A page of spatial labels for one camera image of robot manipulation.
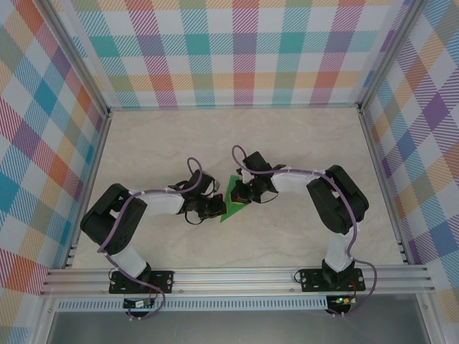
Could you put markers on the green paper sheet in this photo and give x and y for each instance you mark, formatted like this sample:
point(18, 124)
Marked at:
point(231, 211)

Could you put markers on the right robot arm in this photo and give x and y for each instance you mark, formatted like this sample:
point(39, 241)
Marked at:
point(290, 181)

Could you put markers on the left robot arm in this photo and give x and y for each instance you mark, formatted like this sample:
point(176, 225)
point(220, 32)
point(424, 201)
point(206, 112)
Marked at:
point(163, 202)

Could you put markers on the grey metal shelf panel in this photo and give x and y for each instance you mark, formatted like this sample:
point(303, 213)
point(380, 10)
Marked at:
point(233, 329)

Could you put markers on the aluminium long mounting rail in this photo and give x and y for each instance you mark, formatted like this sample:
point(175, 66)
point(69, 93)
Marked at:
point(233, 279)

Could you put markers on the aluminium thin wall-base rail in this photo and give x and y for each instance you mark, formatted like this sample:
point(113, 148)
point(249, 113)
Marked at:
point(233, 107)

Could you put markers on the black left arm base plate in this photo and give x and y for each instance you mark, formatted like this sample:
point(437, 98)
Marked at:
point(166, 283)

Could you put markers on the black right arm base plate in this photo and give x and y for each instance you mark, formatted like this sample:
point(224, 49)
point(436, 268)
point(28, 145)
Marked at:
point(308, 286)

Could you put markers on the aluminium left side rail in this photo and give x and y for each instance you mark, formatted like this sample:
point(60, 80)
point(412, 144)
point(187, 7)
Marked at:
point(89, 190)

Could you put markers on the aluminium right side rail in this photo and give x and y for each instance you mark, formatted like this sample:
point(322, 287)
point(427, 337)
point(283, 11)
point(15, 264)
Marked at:
point(382, 186)

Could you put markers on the aluminium right corner post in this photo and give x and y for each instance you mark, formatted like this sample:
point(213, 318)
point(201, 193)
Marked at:
point(387, 53)

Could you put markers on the aluminium corner post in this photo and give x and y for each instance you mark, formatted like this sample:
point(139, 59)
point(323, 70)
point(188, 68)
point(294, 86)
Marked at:
point(387, 53)
point(80, 57)

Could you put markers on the aluminium left corner post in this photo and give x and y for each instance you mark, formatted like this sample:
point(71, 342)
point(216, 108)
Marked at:
point(80, 57)

